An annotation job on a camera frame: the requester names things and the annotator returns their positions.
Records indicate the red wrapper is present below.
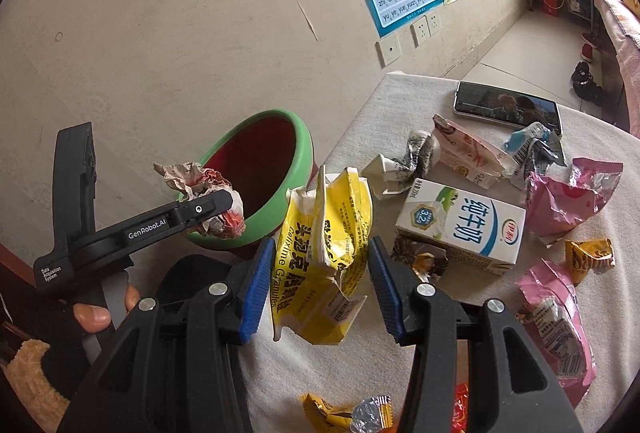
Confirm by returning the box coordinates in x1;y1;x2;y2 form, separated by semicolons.
447;383;471;433

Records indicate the crushed yellow medicine box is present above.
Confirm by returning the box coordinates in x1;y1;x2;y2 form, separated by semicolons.
272;166;375;346

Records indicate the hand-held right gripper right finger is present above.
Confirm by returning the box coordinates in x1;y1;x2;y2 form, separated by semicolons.
367;235;586;433

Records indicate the small yellow candy wrapper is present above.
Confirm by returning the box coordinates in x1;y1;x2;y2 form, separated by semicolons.
299;393;358;433

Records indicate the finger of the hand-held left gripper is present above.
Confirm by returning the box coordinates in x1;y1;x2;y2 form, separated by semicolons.
172;190;236;234

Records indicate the crushed strawberry print carton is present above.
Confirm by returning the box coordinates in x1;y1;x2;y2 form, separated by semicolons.
432;114;516;190

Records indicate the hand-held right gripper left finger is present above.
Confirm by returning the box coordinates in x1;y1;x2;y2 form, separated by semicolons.
57;237;278;433

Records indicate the red shoe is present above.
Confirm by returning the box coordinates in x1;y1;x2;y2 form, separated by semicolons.
580;30;601;63

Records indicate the white and blue milk carton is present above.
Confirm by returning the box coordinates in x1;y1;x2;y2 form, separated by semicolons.
395;180;527;276

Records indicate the pink blanket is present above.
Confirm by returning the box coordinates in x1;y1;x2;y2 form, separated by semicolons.
592;0;640;139

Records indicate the person's left forearm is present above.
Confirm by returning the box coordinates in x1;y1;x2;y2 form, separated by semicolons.
0;298;108;433

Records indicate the red and white paper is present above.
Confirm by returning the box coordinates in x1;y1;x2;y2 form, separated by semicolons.
153;162;248;240

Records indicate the yellow and brown candy wrapper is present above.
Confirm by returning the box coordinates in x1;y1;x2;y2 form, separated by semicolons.
565;238;616;286

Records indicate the person's left hand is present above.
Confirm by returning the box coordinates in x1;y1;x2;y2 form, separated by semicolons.
72;284;142;335

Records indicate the small brown foil wrapper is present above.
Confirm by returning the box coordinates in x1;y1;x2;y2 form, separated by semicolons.
390;235;448;286

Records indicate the smartphone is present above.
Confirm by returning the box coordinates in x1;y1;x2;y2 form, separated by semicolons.
452;80;563;136

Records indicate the white tablecloth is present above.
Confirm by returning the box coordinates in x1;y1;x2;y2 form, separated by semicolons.
235;72;640;433

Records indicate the small silver candy wrapper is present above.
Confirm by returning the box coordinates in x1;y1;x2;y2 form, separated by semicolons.
350;395;393;433

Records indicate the pink printed label wrapper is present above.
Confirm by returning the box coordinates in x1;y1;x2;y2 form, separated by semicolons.
515;258;598;409

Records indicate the green bowl with red inside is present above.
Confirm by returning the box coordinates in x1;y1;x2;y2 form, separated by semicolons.
178;110;316;251

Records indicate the pink foil snack bag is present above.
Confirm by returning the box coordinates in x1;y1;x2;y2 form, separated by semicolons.
522;157;624;249

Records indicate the crumpled black and white carton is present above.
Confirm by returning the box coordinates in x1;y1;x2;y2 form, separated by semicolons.
361;129;443;201

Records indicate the white round-hole wall socket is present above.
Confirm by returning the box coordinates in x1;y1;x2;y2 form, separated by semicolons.
376;33;401;68

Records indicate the blue and white foil wrapper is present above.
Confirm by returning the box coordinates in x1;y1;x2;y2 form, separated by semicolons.
502;122;568;191

